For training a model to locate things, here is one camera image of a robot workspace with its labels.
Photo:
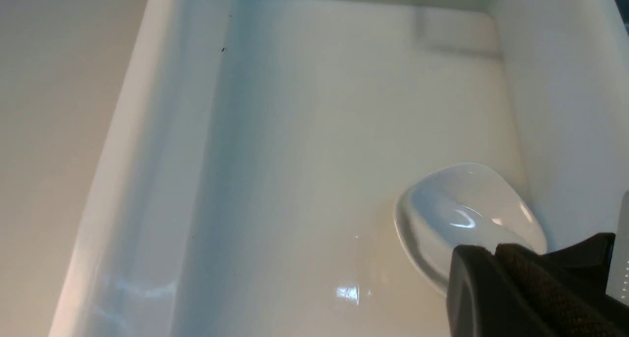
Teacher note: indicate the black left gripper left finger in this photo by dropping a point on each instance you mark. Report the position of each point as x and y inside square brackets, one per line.
[483, 301]

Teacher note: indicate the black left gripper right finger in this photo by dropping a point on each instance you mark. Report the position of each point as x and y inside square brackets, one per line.
[570, 306]

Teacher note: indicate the white bowl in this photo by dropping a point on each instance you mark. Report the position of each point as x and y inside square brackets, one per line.
[463, 204]

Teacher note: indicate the large white plastic tub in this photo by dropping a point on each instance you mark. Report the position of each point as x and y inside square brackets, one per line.
[249, 181]

